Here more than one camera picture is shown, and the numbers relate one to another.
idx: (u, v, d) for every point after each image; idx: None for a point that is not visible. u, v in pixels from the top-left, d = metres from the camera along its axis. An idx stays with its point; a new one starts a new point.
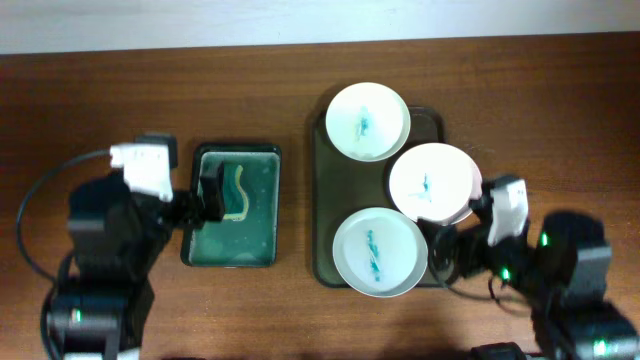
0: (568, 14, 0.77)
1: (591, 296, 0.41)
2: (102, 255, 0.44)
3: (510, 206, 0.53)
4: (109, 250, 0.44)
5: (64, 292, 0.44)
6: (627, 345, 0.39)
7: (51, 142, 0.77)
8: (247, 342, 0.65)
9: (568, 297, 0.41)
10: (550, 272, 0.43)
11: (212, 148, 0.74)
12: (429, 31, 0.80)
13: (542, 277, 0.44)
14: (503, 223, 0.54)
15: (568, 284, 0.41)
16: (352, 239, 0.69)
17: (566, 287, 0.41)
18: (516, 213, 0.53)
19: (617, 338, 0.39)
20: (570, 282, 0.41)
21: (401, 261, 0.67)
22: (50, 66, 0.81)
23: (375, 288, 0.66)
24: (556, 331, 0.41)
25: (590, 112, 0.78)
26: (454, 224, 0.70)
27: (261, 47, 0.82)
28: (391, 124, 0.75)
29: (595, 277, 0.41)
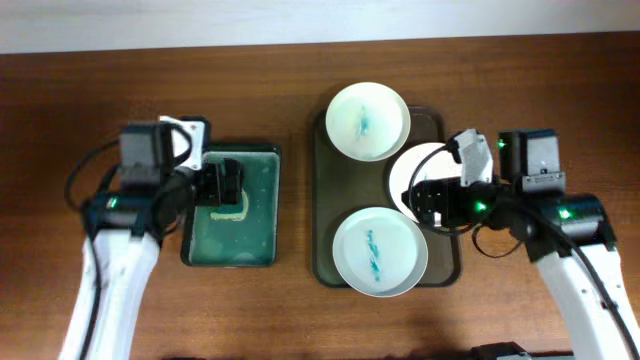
0: (569, 14, 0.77)
1: (548, 177, 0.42)
2: (142, 159, 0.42)
3: (471, 150, 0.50)
4: (147, 157, 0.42)
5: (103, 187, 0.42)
6: (591, 222, 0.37)
7: (51, 141, 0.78)
8: (247, 342, 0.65)
9: (530, 185, 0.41)
10: (511, 177, 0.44)
11: (212, 147, 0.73)
12: (429, 31, 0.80)
13: (507, 187, 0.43)
14: (471, 161, 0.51)
15: (526, 176, 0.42)
16: (353, 239, 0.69)
17: (526, 175, 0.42)
18: (476, 145, 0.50)
19: (577, 211, 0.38)
20: (525, 169, 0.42)
21: (402, 262, 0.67)
22: (49, 65, 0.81)
23: (375, 288, 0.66)
24: (528, 223, 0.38)
25: (591, 111, 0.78)
26: None
27: (260, 46, 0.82)
28: (391, 124, 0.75)
29: (547, 155, 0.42)
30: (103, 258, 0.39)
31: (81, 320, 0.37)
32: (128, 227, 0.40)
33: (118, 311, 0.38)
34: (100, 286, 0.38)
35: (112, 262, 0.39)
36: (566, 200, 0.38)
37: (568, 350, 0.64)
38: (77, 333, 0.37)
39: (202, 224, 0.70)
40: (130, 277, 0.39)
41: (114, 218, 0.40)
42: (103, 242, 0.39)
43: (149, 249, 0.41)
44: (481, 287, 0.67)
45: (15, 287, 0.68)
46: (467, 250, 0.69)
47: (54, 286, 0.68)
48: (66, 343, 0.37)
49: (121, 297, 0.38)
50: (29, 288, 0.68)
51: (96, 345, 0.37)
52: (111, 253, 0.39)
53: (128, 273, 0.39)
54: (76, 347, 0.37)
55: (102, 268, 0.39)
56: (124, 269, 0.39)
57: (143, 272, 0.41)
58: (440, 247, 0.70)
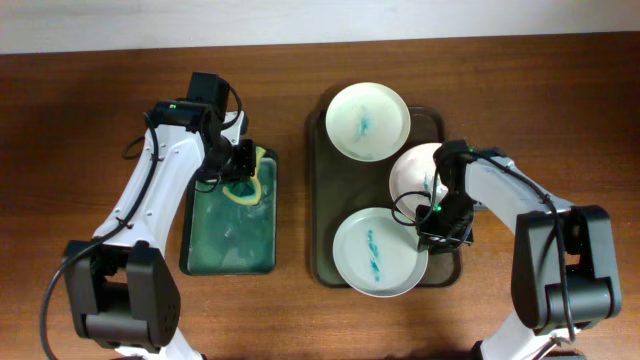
0: (568, 14, 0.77)
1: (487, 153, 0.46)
2: (203, 91, 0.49)
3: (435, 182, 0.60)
4: (208, 92, 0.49)
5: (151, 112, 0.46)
6: (502, 160, 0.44)
7: (49, 141, 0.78)
8: (247, 341, 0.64)
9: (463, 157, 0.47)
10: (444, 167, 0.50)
11: None
12: (429, 32, 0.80)
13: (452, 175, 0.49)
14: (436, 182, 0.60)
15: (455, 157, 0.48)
16: (354, 240, 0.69)
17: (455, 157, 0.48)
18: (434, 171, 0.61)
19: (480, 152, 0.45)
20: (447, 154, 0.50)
21: (404, 264, 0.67)
22: (49, 67, 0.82)
23: (375, 287, 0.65)
24: (450, 170, 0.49)
25: (590, 112, 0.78)
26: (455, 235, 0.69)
27: (260, 47, 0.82)
28: (391, 124, 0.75)
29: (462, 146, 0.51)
30: (162, 140, 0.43)
31: (134, 191, 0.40)
32: (187, 121, 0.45)
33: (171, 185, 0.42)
34: (160, 158, 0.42)
35: (171, 143, 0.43)
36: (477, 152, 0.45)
37: (569, 350, 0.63)
38: (131, 193, 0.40)
39: (201, 231, 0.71)
40: (185, 158, 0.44)
41: (174, 112, 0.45)
42: (163, 129, 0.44)
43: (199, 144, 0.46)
44: (481, 287, 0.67)
45: (15, 287, 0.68)
46: (467, 251, 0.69)
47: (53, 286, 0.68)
48: (120, 206, 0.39)
49: (177, 171, 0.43)
50: (29, 288, 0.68)
51: (148, 204, 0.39)
52: (174, 133, 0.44)
53: (182, 154, 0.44)
54: (128, 205, 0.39)
55: (160, 146, 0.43)
56: (181, 147, 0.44)
57: (190, 165, 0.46)
58: None
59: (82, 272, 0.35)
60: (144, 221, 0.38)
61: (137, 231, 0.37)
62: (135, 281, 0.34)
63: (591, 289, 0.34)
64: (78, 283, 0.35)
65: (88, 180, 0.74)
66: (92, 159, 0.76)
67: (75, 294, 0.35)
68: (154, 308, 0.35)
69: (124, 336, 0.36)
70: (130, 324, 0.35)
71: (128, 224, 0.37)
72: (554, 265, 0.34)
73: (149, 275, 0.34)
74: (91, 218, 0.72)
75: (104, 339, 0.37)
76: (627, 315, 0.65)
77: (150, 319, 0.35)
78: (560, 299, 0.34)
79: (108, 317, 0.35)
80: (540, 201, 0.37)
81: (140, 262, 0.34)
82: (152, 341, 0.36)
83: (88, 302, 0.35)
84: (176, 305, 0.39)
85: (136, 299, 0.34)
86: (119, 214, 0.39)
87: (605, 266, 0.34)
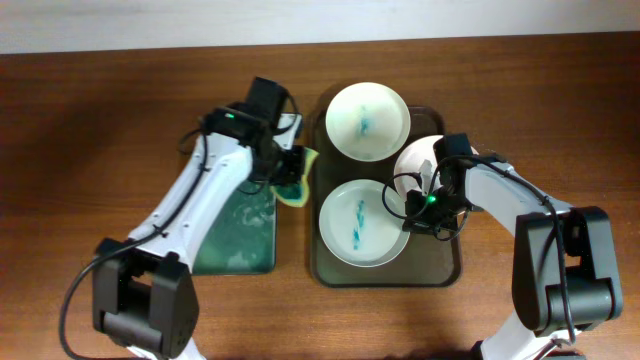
0: (569, 15, 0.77)
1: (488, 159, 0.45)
2: (262, 100, 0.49)
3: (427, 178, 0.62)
4: (270, 103, 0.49)
5: (208, 116, 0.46)
6: (502, 165, 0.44)
7: (49, 141, 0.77)
8: (247, 341, 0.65)
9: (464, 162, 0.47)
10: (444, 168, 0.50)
11: None
12: (429, 31, 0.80)
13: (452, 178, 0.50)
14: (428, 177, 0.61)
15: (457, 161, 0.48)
16: (339, 209, 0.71)
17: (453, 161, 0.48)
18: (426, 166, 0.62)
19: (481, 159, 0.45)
20: (447, 156, 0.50)
21: (386, 237, 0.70)
22: (48, 67, 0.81)
23: (353, 254, 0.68)
24: (450, 176, 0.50)
25: (590, 112, 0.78)
26: (455, 237, 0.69)
27: (260, 47, 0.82)
28: (390, 123, 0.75)
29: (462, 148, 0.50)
30: (212, 150, 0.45)
31: (174, 200, 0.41)
32: (241, 135, 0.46)
33: (214, 196, 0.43)
34: (207, 169, 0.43)
35: (220, 154, 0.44)
36: (477, 158, 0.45)
37: (569, 350, 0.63)
38: (172, 200, 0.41)
39: None
40: (231, 170, 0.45)
41: (229, 124, 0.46)
42: (216, 139, 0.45)
43: (246, 158, 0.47)
44: (481, 287, 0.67)
45: (14, 287, 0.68)
46: (467, 251, 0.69)
47: (53, 286, 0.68)
48: (161, 209, 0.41)
49: (220, 183, 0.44)
50: (28, 288, 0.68)
51: (185, 214, 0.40)
52: (222, 146, 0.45)
53: (229, 167, 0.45)
54: (167, 211, 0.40)
55: (208, 156, 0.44)
56: (230, 160, 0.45)
57: (235, 176, 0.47)
58: (439, 246, 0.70)
59: (111, 272, 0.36)
60: (179, 232, 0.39)
61: (171, 241, 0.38)
62: (158, 293, 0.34)
63: (591, 291, 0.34)
64: (104, 282, 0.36)
65: (88, 180, 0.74)
66: (93, 159, 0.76)
67: (99, 292, 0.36)
68: (170, 323, 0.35)
69: (137, 340, 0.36)
70: (145, 331, 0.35)
71: (164, 232, 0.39)
72: (553, 265, 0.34)
73: (172, 291, 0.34)
74: (91, 218, 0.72)
75: (118, 339, 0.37)
76: (627, 315, 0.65)
77: (165, 331, 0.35)
78: (561, 300, 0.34)
79: (125, 319, 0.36)
80: (539, 202, 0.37)
81: (167, 276, 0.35)
82: (163, 353, 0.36)
83: (111, 303, 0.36)
84: (192, 319, 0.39)
85: (156, 309, 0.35)
86: (156, 220, 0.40)
87: (606, 266, 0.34)
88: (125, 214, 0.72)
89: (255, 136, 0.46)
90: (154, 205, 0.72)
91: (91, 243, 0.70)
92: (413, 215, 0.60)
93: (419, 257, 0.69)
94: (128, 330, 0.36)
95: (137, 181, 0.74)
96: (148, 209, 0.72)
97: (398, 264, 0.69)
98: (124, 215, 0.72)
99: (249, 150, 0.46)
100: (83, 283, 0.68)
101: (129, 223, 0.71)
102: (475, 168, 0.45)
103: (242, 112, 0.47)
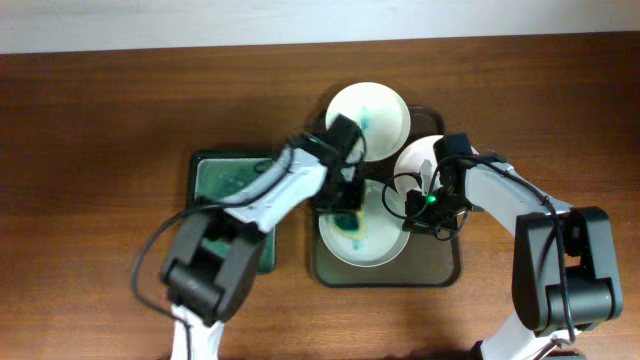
0: (569, 14, 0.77)
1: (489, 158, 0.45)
2: (343, 133, 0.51)
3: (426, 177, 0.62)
4: (345, 137, 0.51)
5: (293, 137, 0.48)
6: (502, 165, 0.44)
7: (49, 141, 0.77)
8: (247, 341, 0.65)
9: (465, 161, 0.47)
10: (443, 167, 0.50)
11: (209, 156, 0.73)
12: (428, 31, 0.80)
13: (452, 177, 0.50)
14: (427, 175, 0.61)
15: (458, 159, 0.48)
16: None
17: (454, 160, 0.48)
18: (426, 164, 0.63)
19: (481, 159, 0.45)
20: (447, 155, 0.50)
21: (385, 237, 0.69)
22: (48, 67, 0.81)
23: (354, 255, 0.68)
24: (450, 176, 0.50)
25: (590, 112, 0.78)
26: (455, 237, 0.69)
27: (260, 47, 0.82)
28: (392, 124, 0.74)
29: (462, 147, 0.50)
30: (297, 159, 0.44)
31: (260, 186, 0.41)
32: (320, 155, 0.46)
33: (289, 198, 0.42)
34: (291, 171, 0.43)
35: (305, 162, 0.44)
36: (477, 158, 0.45)
37: (569, 350, 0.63)
38: (259, 184, 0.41)
39: None
40: (309, 179, 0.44)
41: (313, 144, 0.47)
42: (300, 152, 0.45)
43: (318, 177, 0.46)
44: (481, 287, 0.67)
45: (14, 287, 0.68)
46: (467, 251, 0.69)
47: (53, 286, 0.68)
48: (249, 189, 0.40)
49: (298, 187, 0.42)
50: (28, 288, 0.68)
51: (270, 198, 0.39)
52: (307, 157, 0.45)
53: (309, 175, 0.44)
54: (255, 192, 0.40)
55: (293, 162, 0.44)
56: (311, 171, 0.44)
57: (303, 190, 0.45)
58: (439, 246, 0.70)
59: (194, 224, 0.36)
60: (262, 210, 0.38)
61: (255, 213, 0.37)
62: (234, 254, 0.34)
63: (591, 291, 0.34)
64: (185, 232, 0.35)
65: (88, 180, 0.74)
66: (93, 159, 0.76)
67: (176, 241, 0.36)
68: (236, 287, 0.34)
69: (193, 298, 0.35)
70: (206, 291, 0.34)
71: (251, 204, 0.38)
72: (553, 264, 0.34)
73: (248, 256, 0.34)
74: (91, 218, 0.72)
75: (173, 291, 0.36)
76: (627, 315, 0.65)
77: (225, 294, 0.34)
78: (561, 300, 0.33)
79: (189, 274, 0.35)
80: (539, 202, 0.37)
81: (247, 241, 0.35)
82: (215, 317, 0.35)
83: (184, 255, 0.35)
84: (244, 298, 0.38)
85: (222, 270, 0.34)
86: (247, 193, 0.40)
87: (605, 266, 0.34)
88: (124, 213, 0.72)
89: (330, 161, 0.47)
90: (155, 205, 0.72)
91: (91, 243, 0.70)
92: (412, 215, 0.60)
93: (419, 258, 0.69)
94: (190, 285, 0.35)
95: (138, 181, 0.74)
96: (148, 208, 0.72)
97: (397, 265, 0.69)
98: (124, 215, 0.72)
99: (323, 172, 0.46)
100: (83, 283, 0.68)
101: (130, 223, 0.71)
102: (476, 167, 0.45)
103: (320, 139, 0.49)
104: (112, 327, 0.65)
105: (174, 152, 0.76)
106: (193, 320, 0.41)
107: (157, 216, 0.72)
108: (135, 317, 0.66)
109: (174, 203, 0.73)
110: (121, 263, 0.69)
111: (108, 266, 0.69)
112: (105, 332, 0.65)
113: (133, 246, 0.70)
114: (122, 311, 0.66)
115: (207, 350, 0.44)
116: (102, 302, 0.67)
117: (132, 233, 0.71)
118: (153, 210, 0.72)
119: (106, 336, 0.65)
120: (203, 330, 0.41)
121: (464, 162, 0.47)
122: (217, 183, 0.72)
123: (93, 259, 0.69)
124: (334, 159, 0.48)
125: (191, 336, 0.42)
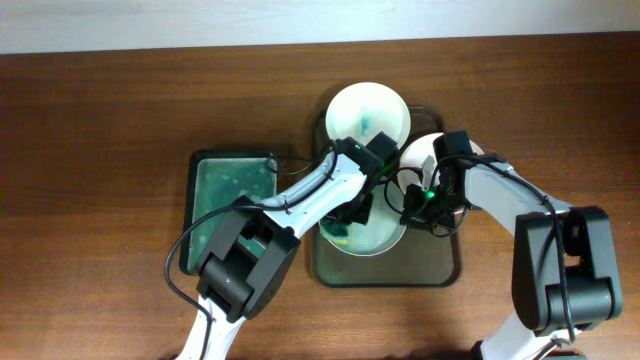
0: (570, 15, 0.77)
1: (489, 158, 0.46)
2: (385, 148, 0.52)
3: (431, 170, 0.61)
4: (386, 149, 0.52)
5: (340, 141, 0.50)
6: (501, 165, 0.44)
7: (49, 141, 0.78)
8: (247, 342, 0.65)
9: (468, 161, 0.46)
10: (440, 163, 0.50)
11: (209, 156, 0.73)
12: (428, 31, 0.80)
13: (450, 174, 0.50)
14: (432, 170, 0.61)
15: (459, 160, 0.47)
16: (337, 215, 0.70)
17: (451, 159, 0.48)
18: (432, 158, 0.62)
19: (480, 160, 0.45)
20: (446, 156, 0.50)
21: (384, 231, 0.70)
22: (48, 67, 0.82)
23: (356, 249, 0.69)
24: (450, 176, 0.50)
25: (591, 112, 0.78)
26: (455, 235, 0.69)
27: (261, 47, 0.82)
28: (393, 124, 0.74)
29: (464, 147, 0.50)
30: (339, 165, 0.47)
31: (298, 192, 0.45)
32: (363, 163, 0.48)
33: (327, 203, 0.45)
34: (331, 178, 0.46)
35: (344, 170, 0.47)
36: (476, 158, 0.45)
37: (569, 350, 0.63)
38: (299, 188, 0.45)
39: None
40: (349, 187, 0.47)
41: (356, 152, 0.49)
42: (343, 157, 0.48)
43: (358, 186, 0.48)
44: (481, 287, 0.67)
45: (14, 287, 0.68)
46: (467, 251, 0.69)
47: (53, 286, 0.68)
48: (288, 191, 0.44)
49: (335, 194, 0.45)
50: (28, 288, 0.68)
51: (309, 204, 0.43)
52: (348, 165, 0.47)
53: (349, 184, 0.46)
54: (294, 196, 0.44)
55: (334, 169, 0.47)
56: (351, 180, 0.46)
57: (341, 198, 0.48)
58: (439, 245, 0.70)
59: (237, 222, 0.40)
60: (299, 215, 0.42)
61: (291, 218, 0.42)
62: (267, 256, 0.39)
63: (592, 290, 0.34)
64: (228, 227, 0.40)
65: (88, 180, 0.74)
66: (93, 159, 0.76)
67: (219, 235, 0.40)
68: (266, 286, 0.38)
69: (224, 291, 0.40)
70: (241, 283, 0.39)
71: (288, 209, 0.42)
72: (552, 264, 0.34)
73: (281, 259, 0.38)
74: (91, 218, 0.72)
75: (207, 283, 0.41)
76: (626, 315, 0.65)
77: (254, 293, 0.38)
78: (560, 299, 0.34)
79: (225, 268, 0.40)
80: (538, 202, 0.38)
81: (282, 245, 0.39)
82: (243, 311, 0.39)
83: (224, 248, 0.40)
84: (268, 297, 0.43)
85: (256, 269, 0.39)
86: (286, 197, 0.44)
87: (606, 265, 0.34)
88: (125, 213, 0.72)
89: (372, 169, 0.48)
90: (155, 206, 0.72)
91: (91, 242, 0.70)
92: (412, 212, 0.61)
93: (419, 256, 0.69)
94: (227, 276, 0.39)
95: (138, 181, 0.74)
96: (148, 209, 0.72)
97: (398, 264, 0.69)
98: (124, 215, 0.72)
99: (362, 180, 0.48)
100: (82, 283, 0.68)
101: (130, 223, 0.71)
102: (476, 162, 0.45)
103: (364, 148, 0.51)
104: (112, 326, 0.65)
105: (174, 153, 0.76)
106: (217, 314, 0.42)
107: (157, 217, 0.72)
108: (135, 316, 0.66)
109: (174, 203, 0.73)
110: (121, 262, 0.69)
111: (107, 265, 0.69)
112: (105, 332, 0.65)
113: (133, 247, 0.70)
114: (122, 311, 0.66)
115: (221, 348, 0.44)
116: (101, 301, 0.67)
117: (133, 233, 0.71)
118: (153, 211, 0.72)
119: (106, 336, 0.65)
120: (223, 328, 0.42)
121: (464, 161, 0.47)
122: (216, 183, 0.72)
123: (92, 260, 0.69)
124: (375, 166, 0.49)
125: (210, 333, 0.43)
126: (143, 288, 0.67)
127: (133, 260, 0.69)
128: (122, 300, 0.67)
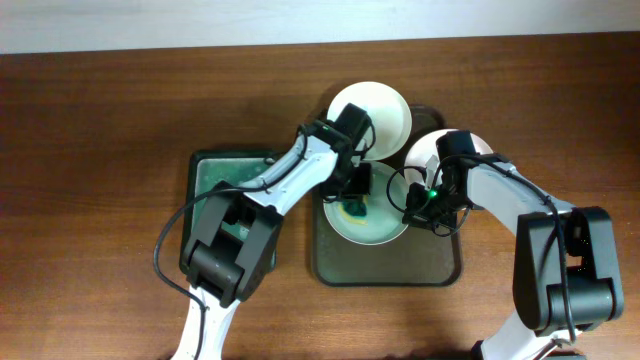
0: (570, 14, 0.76)
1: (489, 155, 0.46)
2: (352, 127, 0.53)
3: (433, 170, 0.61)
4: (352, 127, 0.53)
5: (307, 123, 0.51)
6: (504, 165, 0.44)
7: (49, 140, 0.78)
8: (248, 341, 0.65)
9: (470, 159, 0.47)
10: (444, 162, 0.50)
11: (209, 156, 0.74)
12: (428, 31, 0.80)
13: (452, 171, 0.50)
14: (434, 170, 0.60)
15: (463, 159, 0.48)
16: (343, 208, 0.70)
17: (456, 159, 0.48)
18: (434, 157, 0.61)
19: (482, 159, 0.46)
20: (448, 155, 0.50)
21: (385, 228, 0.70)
22: (48, 66, 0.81)
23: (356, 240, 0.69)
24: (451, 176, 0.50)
25: (591, 111, 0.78)
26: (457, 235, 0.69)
27: (261, 47, 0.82)
28: (394, 123, 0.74)
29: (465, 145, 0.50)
30: (310, 146, 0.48)
31: (275, 172, 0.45)
32: (333, 142, 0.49)
33: (303, 183, 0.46)
34: (305, 157, 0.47)
35: (316, 150, 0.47)
36: (479, 158, 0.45)
37: (569, 350, 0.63)
38: (275, 171, 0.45)
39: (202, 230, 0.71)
40: (323, 166, 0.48)
41: (324, 132, 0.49)
42: (312, 138, 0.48)
43: (331, 165, 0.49)
44: (481, 287, 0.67)
45: (14, 287, 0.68)
46: (467, 251, 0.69)
47: (53, 285, 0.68)
48: (266, 172, 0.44)
49: (311, 174, 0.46)
50: (28, 288, 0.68)
51: (286, 183, 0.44)
52: (318, 144, 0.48)
53: (322, 163, 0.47)
54: (271, 177, 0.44)
55: (307, 149, 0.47)
56: (324, 158, 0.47)
57: (316, 177, 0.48)
58: (440, 245, 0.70)
59: (219, 207, 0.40)
60: (279, 194, 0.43)
61: (271, 198, 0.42)
62: (251, 236, 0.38)
63: (592, 290, 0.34)
64: (211, 213, 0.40)
65: (88, 179, 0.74)
66: (92, 158, 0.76)
67: (203, 222, 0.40)
68: (255, 266, 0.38)
69: (215, 276, 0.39)
70: (230, 267, 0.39)
71: (267, 189, 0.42)
72: (553, 263, 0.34)
73: (267, 238, 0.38)
74: (91, 218, 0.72)
75: (197, 271, 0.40)
76: (627, 315, 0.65)
77: (244, 275, 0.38)
78: (561, 299, 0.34)
79: (213, 253, 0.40)
80: (540, 202, 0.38)
81: (265, 223, 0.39)
82: (237, 294, 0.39)
83: (209, 234, 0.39)
84: (259, 278, 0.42)
85: (243, 251, 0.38)
86: (264, 178, 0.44)
87: (606, 266, 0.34)
88: (124, 213, 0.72)
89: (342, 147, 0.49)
90: (155, 205, 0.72)
91: (90, 242, 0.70)
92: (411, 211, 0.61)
93: (419, 256, 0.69)
94: (215, 262, 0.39)
95: (138, 181, 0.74)
96: (148, 208, 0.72)
97: (398, 263, 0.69)
98: (124, 215, 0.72)
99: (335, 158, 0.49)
100: (82, 283, 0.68)
101: (130, 223, 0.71)
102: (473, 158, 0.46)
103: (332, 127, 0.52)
104: (112, 326, 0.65)
105: (174, 152, 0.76)
106: (210, 302, 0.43)
107: (157, 216, 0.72)
108: (135, 316, 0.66)
109: (174, 202, 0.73)
110: (121, 262, 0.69)
111: (107, 265, 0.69)
112: (105, 332, 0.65)
113: (133, 246, 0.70)
114: (122, 311, 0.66)
115: (218, 334, 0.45)
116: (101, 301, 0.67)
117: (132, 232, 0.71)
118: (153, 210, 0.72)
119: (106, 336, 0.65)
120: (218, 315, 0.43)
121: (468, 161, 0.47)
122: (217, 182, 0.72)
123: (92, 260, 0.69)
124: (345, 146, 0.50)
125: (205, 321, 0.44)
126: (143, 288, 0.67)
127: (133, 259, 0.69)
128: (122, 300, 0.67)
